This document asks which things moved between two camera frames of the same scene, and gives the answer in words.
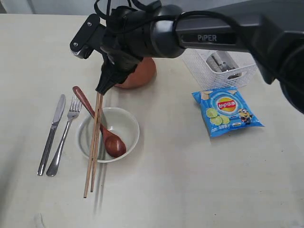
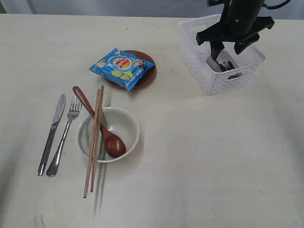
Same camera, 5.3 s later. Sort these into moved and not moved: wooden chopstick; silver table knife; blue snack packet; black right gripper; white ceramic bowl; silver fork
Moved: black right gripper; blue snack packet
Not moved: white ceramic bowl; silver table knife; silver fork; wooden chopstick
